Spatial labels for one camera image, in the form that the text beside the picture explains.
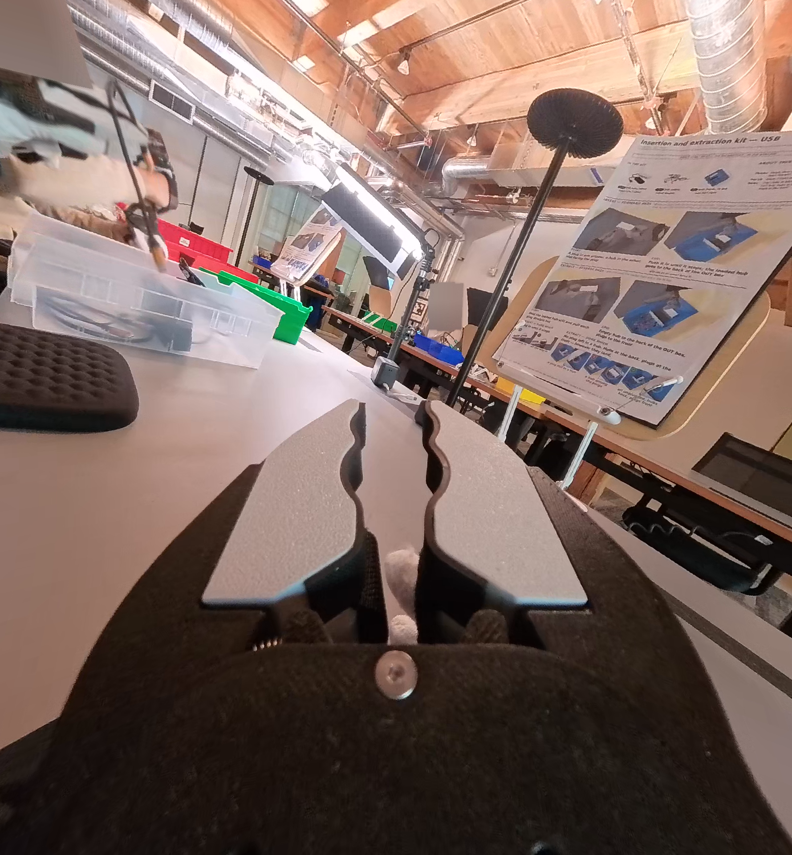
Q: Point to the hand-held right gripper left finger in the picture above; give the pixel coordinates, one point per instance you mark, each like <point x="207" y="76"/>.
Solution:
<point x="289" y="528"/>

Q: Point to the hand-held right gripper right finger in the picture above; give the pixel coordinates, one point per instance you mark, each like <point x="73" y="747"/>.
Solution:
<point x="502" y="534"/>

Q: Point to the clear plastic bin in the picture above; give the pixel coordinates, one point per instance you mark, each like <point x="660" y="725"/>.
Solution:
<point x="169" y="314"/>

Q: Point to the person's right hand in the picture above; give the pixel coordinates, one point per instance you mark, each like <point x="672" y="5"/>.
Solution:
<point x="401" y="568"/>

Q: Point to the yellow plastic bin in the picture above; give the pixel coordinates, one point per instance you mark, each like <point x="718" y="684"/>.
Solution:
<point x="529" y="394"/>

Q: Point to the black power adapter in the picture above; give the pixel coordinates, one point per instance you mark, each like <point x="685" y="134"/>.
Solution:
<point x="421" y="415"/>

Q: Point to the long wooden desk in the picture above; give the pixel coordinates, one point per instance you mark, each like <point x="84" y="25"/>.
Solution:
<point x="636" y="454"/>

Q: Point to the grey power adapter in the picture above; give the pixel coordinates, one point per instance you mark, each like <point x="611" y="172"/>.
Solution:
<point x="386" y="373"/>

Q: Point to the blue plastic bin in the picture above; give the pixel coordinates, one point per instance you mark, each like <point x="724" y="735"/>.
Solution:
<point x="437" y="348"/>

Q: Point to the green plastic bin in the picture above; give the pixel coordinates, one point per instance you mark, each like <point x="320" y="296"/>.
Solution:
<point x="381" y="324"/>
<point x="282" y="310"/>

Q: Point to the black flat panel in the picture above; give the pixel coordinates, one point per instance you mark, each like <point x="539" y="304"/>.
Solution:
<point x="486" y="307"/>

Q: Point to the black office chair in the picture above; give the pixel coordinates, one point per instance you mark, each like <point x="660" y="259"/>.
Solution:
<point x="763" y="474"/>

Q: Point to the instruction sheet on stand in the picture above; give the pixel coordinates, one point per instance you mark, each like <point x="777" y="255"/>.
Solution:
<point x="669" y="267"/>
<point x="309" y="247"/>

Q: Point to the black hex-patterned pouch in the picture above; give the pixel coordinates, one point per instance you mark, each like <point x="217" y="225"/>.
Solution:
<point x="42" y="374"/>

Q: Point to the red plastic bin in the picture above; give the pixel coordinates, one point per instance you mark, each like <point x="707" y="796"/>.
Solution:
<point x="195" y="244"/>

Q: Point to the bright light panel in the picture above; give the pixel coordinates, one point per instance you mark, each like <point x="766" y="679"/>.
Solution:
<point x="369" y="224"/>

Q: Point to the black pole stand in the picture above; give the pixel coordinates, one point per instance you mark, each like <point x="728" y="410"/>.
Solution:
<point x="257" y="175"/>
<point x="573" y="120"/>

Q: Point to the white air vent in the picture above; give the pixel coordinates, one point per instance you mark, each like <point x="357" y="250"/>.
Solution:
<point x="171" y="100"/>

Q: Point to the white track light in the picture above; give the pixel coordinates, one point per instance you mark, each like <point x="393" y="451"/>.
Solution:
<point x="404" y="63"/>

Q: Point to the silver air duct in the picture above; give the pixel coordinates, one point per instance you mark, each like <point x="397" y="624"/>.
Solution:
<point x="729" y="60"/>

